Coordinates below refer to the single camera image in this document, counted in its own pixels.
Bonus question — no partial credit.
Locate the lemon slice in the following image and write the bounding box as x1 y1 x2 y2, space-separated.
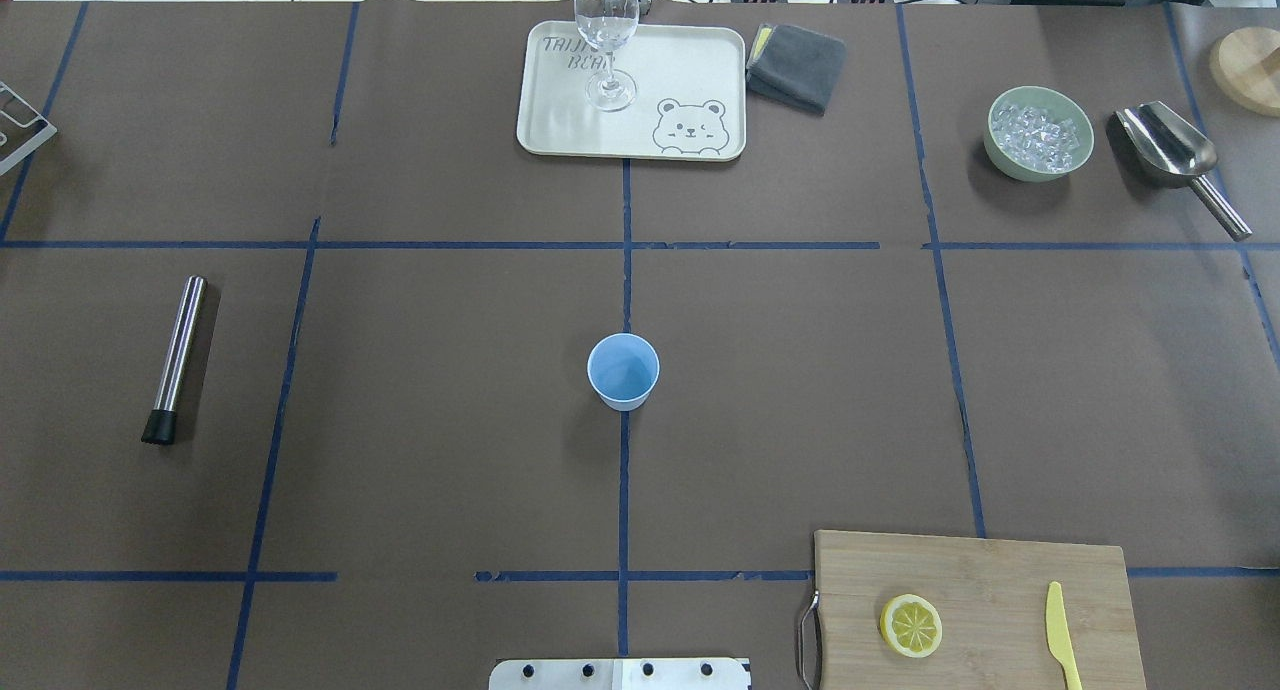
879 594 945 659

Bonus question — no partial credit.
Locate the blue plastic cup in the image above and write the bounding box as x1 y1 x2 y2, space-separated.
586 333 660 412

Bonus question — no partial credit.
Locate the cream bear tray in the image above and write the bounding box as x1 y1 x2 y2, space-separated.
516 20 748 163

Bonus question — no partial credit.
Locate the grey folded cloth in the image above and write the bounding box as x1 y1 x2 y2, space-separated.
745 23 849 116

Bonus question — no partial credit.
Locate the clear wine glass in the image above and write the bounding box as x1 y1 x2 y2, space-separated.
573 0 640 111

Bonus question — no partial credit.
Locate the green bowl of ice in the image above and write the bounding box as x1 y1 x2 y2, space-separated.
983 87 1094 181

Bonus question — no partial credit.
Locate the bamboo cutting board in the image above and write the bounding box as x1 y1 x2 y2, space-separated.
814 530 1147 689

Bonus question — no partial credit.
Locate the steel muddler black tip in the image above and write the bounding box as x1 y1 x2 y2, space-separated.
140 275 207 447

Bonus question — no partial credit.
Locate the yellow plastic knife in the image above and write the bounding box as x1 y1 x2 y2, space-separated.
1044 581 1083 690

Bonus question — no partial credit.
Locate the steel ice scoop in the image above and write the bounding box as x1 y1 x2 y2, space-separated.
1114 101 1253 242

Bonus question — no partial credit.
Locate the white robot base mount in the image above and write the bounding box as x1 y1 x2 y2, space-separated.
488 657 753 689

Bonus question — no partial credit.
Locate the white wire dish rack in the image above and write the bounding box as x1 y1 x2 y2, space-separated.
0 81 58 175

